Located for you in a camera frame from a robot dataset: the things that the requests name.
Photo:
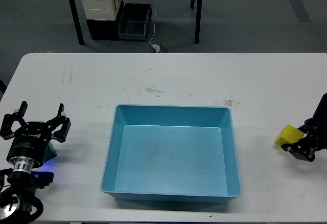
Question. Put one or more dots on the blue plastic tray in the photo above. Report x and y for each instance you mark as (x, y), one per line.
(172, 153)

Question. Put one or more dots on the yellow block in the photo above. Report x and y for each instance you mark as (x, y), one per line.
(288, 136)

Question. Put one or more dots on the white power adapter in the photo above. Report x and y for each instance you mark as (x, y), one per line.
(156, 48)

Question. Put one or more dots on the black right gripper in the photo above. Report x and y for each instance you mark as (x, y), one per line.
(305, 148)

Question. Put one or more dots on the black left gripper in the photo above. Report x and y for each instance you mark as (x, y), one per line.
(31, 140)

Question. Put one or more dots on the green block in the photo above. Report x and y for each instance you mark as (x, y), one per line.
(50, 153)

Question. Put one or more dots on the black box under container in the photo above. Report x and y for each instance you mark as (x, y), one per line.
(105, 29)

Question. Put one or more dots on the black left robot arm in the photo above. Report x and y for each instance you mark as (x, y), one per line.
(19, 203)

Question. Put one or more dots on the black right table leg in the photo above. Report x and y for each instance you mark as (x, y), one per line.
(198, 21)

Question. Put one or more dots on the black left table leg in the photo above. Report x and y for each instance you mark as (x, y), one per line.
(76, 21)

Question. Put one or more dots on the dark grey storage bin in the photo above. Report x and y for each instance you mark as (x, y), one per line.
(134, 21)

